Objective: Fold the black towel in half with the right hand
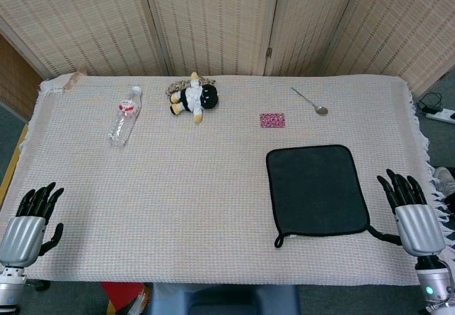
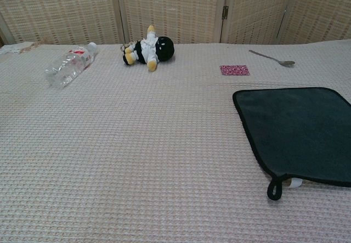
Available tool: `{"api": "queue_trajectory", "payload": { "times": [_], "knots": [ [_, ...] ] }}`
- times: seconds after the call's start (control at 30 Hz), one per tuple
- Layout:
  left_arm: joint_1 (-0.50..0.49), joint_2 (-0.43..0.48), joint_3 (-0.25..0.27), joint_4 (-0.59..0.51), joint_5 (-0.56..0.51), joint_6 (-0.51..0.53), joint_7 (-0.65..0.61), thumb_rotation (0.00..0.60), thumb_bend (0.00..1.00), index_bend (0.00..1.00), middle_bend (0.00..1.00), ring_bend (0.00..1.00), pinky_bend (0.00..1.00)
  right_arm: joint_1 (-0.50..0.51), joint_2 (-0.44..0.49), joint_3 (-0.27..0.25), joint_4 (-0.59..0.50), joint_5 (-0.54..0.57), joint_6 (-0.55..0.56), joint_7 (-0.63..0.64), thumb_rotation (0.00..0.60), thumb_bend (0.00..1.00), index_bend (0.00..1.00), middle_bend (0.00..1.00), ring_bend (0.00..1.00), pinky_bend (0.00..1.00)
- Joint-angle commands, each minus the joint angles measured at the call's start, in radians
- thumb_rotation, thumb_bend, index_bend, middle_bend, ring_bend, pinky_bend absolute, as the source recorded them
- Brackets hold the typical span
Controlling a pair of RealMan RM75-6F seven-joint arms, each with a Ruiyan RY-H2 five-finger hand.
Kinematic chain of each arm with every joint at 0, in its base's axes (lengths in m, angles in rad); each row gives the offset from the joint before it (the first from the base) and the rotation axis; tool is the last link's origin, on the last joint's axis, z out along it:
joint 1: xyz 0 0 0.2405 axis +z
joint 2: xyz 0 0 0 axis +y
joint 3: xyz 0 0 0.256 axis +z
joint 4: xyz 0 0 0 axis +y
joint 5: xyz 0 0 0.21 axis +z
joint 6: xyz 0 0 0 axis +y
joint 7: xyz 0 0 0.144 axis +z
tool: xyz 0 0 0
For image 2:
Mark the black and yellow cloth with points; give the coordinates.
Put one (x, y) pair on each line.
(296, 130)

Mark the beige waffle tablecloth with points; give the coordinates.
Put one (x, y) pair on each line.
(137, 149)

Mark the black and white plush doll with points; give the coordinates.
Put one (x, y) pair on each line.
(149, 49)

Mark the woven folding screen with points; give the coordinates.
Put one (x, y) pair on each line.
(170, 10)

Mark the brass screen hinge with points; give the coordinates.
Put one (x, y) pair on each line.
(225, 12)

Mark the clear plastic water bottle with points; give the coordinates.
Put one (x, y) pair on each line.
(70, 64)

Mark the metal spoon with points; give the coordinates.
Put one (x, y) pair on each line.
(286, 62)

